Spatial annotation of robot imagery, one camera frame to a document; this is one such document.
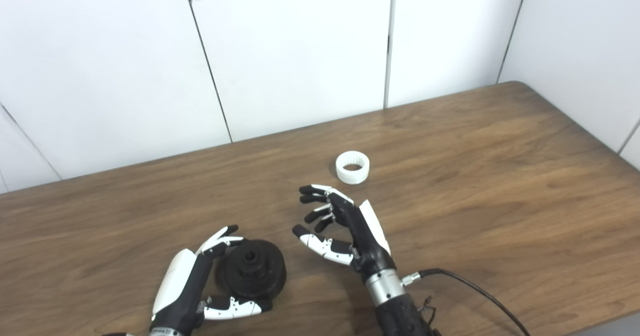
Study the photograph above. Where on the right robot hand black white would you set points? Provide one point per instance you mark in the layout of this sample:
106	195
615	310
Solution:
360	231

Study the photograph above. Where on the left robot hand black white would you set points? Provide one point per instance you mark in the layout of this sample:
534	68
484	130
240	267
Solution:
185	286

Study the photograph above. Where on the round black part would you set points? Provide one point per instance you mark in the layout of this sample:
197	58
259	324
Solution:
252	271

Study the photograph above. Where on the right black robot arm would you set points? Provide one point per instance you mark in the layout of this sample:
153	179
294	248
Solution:
397	301

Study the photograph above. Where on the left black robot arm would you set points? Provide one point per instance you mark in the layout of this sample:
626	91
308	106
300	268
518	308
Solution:
150	332

